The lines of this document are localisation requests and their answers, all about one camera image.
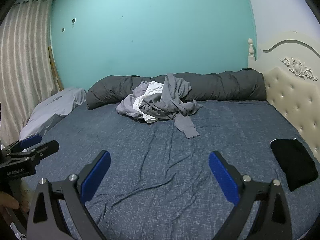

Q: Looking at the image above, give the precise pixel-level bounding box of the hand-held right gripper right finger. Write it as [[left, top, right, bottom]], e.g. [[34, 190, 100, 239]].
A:
[[209, 151, 293, 240]]

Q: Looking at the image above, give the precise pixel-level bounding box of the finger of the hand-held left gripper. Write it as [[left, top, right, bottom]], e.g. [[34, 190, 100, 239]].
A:
[[11, 140, 60, 167], [5, 134, 42, 153]]

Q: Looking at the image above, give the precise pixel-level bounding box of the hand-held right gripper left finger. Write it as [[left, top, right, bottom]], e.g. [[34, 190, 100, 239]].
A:
[[26, 150, 111, 240]]

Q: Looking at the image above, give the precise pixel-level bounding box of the grey sweater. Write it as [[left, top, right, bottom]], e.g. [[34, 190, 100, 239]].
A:
[[140, 73, 203, 139]]

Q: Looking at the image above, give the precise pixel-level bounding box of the person's left hand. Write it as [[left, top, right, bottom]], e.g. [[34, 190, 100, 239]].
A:
[[0, 190, 30, 214]]

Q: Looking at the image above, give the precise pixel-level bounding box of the light grey bedding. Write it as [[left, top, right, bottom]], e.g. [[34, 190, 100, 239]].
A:
[[19, 87, 87, 153]]

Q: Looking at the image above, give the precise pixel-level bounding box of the bed with blue sheet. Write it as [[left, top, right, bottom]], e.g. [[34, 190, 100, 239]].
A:
[[20, 97, 320, 240]]

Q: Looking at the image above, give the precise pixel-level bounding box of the black folded cloth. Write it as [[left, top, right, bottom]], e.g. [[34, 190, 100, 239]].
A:
[[270, 139, 319, 192]]

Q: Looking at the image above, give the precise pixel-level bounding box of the lavender grey garment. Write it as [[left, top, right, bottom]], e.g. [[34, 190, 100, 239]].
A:
[[116, 81, 150, 120]]

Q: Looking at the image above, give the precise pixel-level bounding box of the beige striped curtain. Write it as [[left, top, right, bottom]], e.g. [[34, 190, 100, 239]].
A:
[[0, 0, 60, 143]]

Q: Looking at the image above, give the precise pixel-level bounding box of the dark grey rolled duvet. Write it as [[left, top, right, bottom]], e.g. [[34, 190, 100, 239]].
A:
[[86, 69, 267, 110]]

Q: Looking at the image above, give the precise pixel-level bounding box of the white shirt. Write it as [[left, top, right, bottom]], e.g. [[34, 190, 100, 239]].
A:
[[132, 81, 164, 123]]

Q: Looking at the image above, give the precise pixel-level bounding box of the cream tufted headboard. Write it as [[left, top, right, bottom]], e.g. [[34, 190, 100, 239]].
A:
[[247, 31, 320, 160]]

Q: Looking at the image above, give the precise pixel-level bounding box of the wooden frame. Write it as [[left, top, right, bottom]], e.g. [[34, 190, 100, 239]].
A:
[[47, 45, 64, 92]]

